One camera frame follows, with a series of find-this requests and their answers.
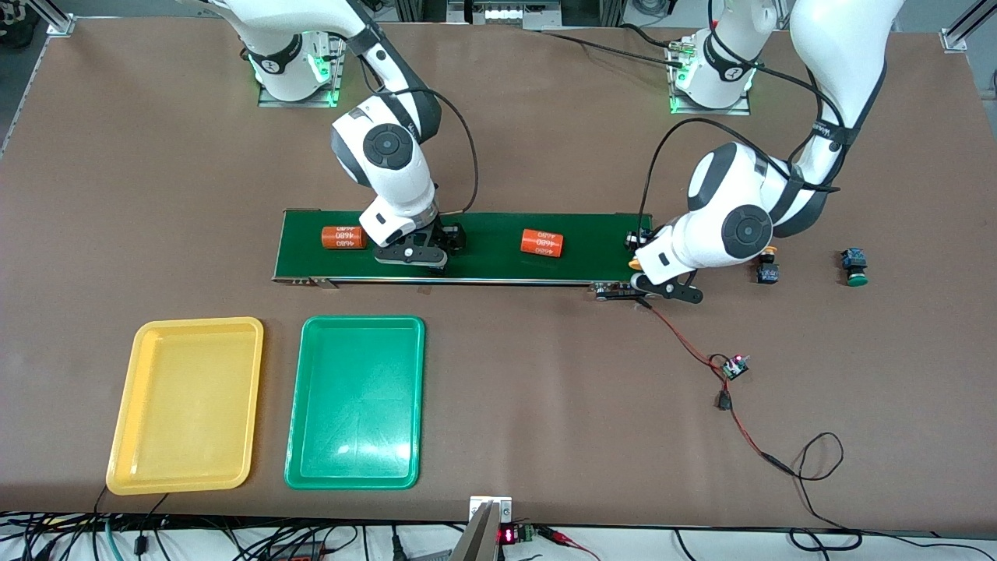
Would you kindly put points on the orange cylinder with white print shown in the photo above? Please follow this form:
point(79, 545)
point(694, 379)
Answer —
point(343, 238)
point(541, 242)

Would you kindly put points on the green mushroom push button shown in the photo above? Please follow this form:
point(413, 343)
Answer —
point(854, 259)

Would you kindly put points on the grey metal camera bracket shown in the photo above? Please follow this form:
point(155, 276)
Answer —
point(479, 538)

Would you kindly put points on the green conveyor belt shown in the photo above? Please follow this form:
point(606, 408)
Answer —
point(483, 265)

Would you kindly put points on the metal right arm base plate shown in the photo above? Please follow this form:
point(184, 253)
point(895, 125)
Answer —
point(296, 103)

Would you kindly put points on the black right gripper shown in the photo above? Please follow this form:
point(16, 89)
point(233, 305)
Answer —
point(447, 233)

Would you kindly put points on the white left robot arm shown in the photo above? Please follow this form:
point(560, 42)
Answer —
point(740, 226)

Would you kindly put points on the yellow plastic tray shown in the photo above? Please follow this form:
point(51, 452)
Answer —
point(187, 405)

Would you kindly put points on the red clip lead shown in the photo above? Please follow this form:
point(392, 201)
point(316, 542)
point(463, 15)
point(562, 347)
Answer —
point(565, 538)

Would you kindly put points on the yellow mushroom push button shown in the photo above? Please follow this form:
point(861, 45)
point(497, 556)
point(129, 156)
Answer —
point(768, 273)
point(635, 266)

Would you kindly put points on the small speed controller board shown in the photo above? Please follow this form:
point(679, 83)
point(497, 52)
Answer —
point(734, 368)

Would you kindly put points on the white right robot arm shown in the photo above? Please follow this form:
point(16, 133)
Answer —
point(389, 171)

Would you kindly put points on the silver metal box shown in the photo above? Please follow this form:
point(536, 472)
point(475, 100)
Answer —
point(514, 15)

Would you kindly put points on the aluminium frame profile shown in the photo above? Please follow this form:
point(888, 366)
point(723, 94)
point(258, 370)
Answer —
point(954, 40)
point(58, 23)

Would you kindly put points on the orange power strip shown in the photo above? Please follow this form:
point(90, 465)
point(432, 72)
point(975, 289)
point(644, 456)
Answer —
point(300, 555)

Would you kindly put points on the green plastic tray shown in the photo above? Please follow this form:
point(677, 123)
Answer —
point(354, 405)

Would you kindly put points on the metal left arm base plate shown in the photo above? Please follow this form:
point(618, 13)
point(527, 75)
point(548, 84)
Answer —
point(713, 111)

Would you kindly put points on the small red digit display module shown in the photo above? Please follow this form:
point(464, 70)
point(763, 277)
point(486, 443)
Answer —
point(508, 535)

